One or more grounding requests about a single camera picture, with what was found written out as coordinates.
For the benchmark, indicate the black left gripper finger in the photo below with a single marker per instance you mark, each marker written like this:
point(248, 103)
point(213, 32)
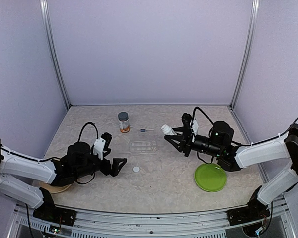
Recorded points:
point(117, 165)
point(106, 152)

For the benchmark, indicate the clear plastic pill organizer box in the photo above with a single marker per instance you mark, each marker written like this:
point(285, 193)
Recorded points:
point(143, 141)

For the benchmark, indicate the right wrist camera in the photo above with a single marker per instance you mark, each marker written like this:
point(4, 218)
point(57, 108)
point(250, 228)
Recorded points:
point(190, 126)

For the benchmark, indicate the green plate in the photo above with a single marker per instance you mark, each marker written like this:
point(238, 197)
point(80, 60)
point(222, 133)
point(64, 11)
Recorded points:
point(210, 177)

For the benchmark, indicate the white pill bottle cap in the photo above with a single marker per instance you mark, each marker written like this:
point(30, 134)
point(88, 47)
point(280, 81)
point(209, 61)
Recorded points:
point(136, 169)

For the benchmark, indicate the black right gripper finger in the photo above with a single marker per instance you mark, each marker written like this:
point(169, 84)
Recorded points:
point(177, 141)
point(179, 130)

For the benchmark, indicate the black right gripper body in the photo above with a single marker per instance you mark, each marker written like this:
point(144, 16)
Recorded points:
point(187, 143)

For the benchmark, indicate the small white pill bottle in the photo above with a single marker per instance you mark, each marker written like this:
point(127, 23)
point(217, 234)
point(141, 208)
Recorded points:
point(167, 130)

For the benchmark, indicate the front aluminium rail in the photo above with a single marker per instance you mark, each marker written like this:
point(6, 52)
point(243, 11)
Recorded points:
point(205, 224)

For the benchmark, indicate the aluminium frame post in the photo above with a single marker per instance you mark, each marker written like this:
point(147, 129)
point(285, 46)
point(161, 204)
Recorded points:
point(246, 53)
point(53, 53)

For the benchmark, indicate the beige plate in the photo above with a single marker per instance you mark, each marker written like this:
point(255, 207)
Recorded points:
point(53, 189)

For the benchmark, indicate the left aluminium frame post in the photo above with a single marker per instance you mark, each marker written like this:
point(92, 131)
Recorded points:
point(53, 53)

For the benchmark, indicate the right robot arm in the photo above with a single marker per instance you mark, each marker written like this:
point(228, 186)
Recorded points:
point(233, 156)

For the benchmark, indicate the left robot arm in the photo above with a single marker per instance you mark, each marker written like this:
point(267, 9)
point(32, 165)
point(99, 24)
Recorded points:
point(80, 160)

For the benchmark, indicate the right aluminium frame post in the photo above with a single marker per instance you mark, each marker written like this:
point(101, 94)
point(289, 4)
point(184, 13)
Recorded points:
point(246, 53)

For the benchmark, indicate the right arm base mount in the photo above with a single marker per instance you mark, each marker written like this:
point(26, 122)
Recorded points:
point(254, 210)

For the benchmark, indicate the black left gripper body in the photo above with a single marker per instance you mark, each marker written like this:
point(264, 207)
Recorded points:
point(106, 169)

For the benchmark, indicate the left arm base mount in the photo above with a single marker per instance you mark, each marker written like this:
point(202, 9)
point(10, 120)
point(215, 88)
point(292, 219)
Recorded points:
point(48, 211)

